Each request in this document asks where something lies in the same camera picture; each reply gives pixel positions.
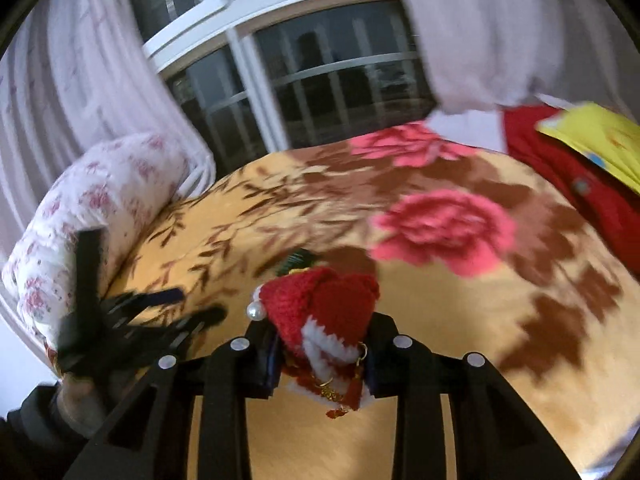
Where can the person's left hand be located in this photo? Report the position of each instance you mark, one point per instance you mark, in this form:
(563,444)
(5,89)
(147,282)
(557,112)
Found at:
(80,405)

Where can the sheer white curtain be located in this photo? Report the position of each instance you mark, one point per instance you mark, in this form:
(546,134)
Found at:
(75,75)
(486,57)

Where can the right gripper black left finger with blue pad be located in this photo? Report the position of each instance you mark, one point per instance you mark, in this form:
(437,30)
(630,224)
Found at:
(188,416)

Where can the dark green small bottle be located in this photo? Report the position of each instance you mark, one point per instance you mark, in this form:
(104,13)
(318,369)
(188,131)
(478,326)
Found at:
(299,260)

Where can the white barred window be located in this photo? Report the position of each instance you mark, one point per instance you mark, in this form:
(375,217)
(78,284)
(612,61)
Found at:
(260,76)

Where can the red crochet pouch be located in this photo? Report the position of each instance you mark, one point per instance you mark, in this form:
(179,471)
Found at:
(322,317)

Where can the right sheer white curtain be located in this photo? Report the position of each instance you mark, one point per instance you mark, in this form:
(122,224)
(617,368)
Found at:
(486,57)

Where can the left sheer white curtain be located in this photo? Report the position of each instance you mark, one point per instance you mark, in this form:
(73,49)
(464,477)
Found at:
(75,75)

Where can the red blanket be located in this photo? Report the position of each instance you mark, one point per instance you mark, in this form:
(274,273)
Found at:
(606,203)

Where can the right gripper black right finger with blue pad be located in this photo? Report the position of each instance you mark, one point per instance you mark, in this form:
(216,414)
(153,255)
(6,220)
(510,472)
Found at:
(496,434)

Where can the floral beige fleece blanket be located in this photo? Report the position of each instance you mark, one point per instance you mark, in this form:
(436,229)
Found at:
(473,251)

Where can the pink floral rolled quilt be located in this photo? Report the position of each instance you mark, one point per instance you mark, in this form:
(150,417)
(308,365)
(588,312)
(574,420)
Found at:
(120,186)

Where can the yellow cartoon pillow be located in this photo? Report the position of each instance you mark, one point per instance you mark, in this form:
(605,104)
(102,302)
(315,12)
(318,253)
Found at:
(608,139)

